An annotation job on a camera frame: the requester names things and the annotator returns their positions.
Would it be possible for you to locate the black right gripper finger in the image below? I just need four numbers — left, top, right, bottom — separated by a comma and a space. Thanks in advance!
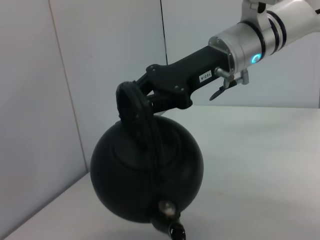
143, 89, 179, 115
131, 72, 154, 94

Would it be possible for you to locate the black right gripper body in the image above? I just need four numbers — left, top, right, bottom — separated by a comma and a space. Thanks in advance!
145, 45, 232, 110

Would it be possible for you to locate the black round teapot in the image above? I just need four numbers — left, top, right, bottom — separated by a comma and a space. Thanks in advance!
89, 80, 205, 240

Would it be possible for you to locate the grey right gripper cable with plug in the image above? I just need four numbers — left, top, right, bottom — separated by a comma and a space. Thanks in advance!
208, 66, 250, 101

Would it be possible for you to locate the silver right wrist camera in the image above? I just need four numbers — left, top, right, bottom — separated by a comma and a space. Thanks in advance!
241, 0, 270, 16

